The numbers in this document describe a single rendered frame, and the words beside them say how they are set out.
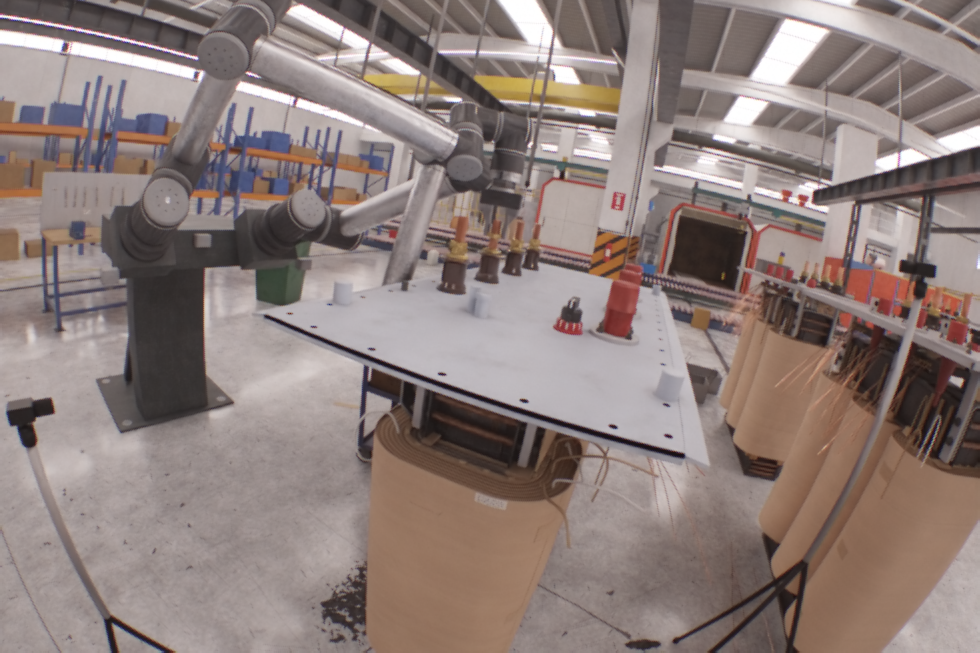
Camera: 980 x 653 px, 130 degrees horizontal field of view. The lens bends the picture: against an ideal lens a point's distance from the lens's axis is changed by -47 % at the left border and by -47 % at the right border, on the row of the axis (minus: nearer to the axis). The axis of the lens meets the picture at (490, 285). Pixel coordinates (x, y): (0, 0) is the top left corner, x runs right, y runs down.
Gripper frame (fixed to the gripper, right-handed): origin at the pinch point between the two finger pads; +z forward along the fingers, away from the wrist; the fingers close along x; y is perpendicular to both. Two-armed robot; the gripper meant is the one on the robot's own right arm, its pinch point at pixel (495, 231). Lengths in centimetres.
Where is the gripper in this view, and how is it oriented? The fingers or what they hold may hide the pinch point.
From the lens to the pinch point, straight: 141.8
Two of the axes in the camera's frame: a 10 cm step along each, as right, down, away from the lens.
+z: -1.8, 9.7, 1.8
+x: -9.7, -2.0, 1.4
